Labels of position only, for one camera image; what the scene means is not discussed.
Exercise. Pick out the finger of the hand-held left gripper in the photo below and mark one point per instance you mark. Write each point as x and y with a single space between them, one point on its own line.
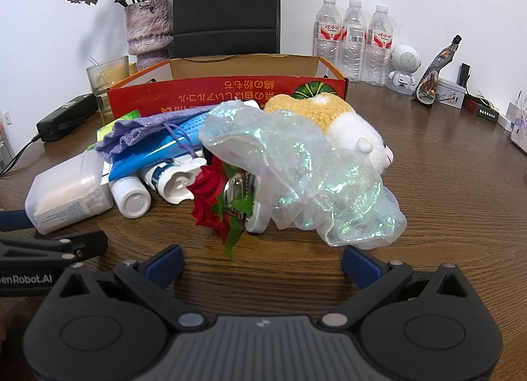
61 247
12 220

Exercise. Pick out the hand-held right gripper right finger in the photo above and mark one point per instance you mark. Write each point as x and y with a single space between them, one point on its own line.
362 269

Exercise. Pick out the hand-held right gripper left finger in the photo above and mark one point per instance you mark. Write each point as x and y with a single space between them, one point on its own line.
164 265

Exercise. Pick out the translucent cotton swab box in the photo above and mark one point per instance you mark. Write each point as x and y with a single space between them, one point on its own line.
61 191

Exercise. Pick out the small white bottle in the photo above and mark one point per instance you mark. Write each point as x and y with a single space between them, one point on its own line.
131 195

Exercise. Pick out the white tube with shaped cap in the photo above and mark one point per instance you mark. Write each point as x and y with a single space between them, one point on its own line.
177 183

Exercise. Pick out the red artificial rose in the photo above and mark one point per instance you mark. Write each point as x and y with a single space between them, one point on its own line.
206 187

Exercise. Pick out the blue toothpaste tube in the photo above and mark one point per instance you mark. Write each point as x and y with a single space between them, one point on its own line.
164 146

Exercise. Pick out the purple knit pouch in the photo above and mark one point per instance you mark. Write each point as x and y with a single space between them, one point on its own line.
136 131

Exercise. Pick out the iridescent sheer cloth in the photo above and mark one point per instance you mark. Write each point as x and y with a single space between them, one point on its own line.
288 150

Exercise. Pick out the yellow and white plush toy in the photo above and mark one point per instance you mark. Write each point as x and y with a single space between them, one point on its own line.
350 117

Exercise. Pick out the red cardboard box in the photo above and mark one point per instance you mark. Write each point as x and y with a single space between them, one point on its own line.
263 90

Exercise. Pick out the wooden desktop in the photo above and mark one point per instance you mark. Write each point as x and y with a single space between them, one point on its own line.
432 158

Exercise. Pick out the white labelled box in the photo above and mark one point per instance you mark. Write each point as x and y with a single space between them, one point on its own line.
4 138

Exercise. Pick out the small white plastic object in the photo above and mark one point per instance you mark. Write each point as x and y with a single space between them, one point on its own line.
257 222

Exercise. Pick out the silver metal object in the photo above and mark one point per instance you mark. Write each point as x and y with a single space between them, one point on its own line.
236 191

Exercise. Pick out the black power bank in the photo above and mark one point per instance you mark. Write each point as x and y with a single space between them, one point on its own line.
66 117

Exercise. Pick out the clear glass cup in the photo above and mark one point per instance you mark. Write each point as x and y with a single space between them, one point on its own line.
103 80

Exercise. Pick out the clear glass straw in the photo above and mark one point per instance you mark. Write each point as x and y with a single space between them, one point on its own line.
94 61

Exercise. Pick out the small grey tin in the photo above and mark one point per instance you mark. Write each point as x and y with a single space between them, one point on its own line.
451 94

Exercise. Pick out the dark red flat box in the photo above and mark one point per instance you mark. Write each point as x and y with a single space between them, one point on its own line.
479 111

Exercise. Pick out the dark sauce pouch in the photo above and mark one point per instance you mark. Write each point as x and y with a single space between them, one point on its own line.
432 76

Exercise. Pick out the purple and white box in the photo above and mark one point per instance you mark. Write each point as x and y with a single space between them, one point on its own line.
519 134

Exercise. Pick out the white robot speaker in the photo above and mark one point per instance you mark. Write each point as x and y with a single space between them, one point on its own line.
405 59

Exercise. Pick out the small black object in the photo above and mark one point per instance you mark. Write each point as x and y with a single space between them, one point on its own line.
464 72

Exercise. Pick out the clear water bottle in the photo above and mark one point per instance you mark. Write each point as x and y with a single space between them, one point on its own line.
354 43
327 35
378 47

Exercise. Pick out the purple ceramic vase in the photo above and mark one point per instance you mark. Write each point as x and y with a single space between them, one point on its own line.
148 22

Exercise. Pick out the black chair back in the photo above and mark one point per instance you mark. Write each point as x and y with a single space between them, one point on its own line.
226 2

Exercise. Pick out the white wall charger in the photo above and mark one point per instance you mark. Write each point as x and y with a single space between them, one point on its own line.
508 115

